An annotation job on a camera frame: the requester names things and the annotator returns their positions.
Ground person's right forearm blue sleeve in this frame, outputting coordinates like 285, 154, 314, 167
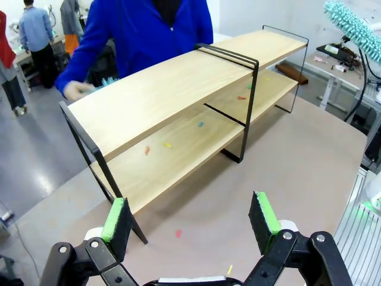
55, 32, 105, 98

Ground teal chenille duster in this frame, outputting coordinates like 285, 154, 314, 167
323, 0, 381, 64
80, 76, 120, 94

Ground white background table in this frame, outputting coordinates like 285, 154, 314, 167
11, 32, 67, 92

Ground person in red top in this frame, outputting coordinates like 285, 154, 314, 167
0, 10, 28, 117

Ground cluttered workbench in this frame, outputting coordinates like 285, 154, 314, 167
303, 43, 368, 110

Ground person in blue shirt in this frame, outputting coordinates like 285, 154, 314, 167
18, 0, 57, 90

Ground black hanging cable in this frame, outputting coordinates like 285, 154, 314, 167
343, 47, 373, 123

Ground person's right hand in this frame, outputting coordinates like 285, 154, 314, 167
64, 82, 93, 101

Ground brown box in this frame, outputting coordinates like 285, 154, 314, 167
275, 61, 310, 86

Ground grey floor cable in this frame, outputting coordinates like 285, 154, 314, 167
0, 198, 42, 282

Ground hanging grey orange clothes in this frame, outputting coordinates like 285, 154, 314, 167
59, 0, 86, 58

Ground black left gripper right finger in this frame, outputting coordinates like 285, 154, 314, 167
243, 191, 354, 286

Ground wooden shelf black metal frame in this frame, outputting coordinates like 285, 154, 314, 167
58, 25, 308, 245

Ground person in blue coat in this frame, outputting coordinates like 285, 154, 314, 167
55, 0, 214, 99

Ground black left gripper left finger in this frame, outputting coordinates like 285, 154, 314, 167
41, 197, 140, 286

